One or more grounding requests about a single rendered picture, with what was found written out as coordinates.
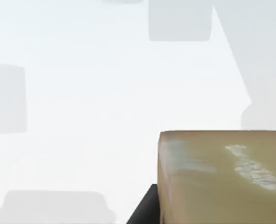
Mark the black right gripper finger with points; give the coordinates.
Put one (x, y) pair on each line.
(147, 210)

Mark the tan rectangular block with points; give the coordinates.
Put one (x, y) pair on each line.
(222, 182)

